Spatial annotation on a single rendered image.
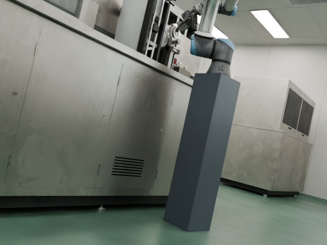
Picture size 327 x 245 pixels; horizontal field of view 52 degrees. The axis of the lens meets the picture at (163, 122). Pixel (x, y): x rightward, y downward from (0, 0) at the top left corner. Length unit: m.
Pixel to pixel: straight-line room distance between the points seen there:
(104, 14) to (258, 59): 5.17
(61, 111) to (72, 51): 0.28
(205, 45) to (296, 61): 5.10
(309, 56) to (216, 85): 5.18
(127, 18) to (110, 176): 1.13
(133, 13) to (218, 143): 1.07
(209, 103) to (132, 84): 0.45
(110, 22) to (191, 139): 1.10
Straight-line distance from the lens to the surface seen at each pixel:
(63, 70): 1.60
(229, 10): 2.37
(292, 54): 7.14
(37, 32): 1.53
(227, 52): 2.07
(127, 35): 2.39
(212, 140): 1.94
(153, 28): 2.22
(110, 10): 2.59
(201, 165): 1.90
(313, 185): 6.58
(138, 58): 1.88
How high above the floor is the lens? 0.47
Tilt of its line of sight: 3 degrees up
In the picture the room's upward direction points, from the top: 12 degrees clockwise
